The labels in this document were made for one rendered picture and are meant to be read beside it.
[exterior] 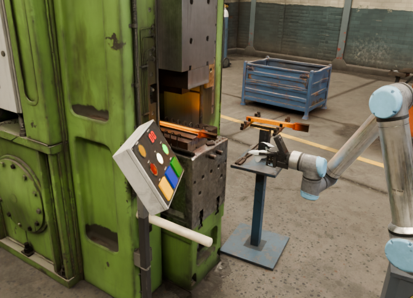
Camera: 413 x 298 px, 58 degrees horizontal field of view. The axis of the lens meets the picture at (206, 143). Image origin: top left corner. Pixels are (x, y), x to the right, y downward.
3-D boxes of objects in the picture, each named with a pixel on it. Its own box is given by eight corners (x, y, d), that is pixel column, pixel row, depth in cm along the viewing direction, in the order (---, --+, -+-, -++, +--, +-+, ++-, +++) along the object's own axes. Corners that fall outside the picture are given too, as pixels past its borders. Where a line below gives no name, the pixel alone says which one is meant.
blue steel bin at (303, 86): (327, 108, 615) (333, 64, 588) (306, 120, 556) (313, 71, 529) (263, 95, 682) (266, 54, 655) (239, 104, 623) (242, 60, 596)
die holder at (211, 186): (225, 201, 243) (228, 137, 226) (192, 230, 213) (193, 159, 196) (157, 179, 270) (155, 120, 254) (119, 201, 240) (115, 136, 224)
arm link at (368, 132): (407, 72, 156) (318, 172, 200) (395, 76, 148) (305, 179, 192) (430, 90, 152) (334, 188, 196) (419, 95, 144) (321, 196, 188)
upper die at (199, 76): (208, 82, 204) (209, 64, 201) (187, 89, 189) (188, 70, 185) (149, 72, 225) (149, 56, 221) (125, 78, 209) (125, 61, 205)
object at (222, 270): (248, 266, 255) (249, 265, 255) (202, 325, 209) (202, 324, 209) (200, 246, 274) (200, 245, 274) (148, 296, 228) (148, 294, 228)
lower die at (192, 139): (207, 142, 218) (207, 129, 215) (187, 154, 202) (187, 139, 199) (151, 128, 238) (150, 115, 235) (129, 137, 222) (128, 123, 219)
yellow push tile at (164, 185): (173, 191, 152) (164, 176, 150) (169, 200, 145) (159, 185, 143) (170, 192, 152) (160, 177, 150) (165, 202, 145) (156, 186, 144)
